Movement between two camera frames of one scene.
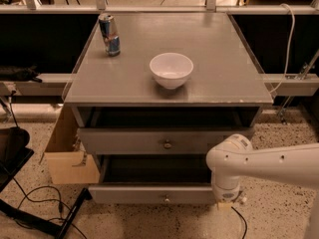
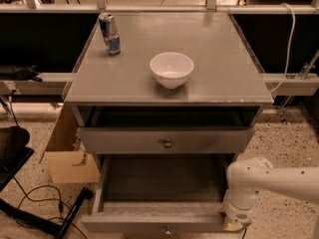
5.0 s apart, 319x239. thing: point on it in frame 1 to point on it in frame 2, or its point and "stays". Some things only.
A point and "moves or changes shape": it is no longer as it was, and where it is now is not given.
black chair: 13,152 stays
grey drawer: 155,179 moves or changes shape
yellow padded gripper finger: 224,206 to 232,226
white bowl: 171,70 stays
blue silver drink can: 110,35 stays
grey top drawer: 154,140 stays
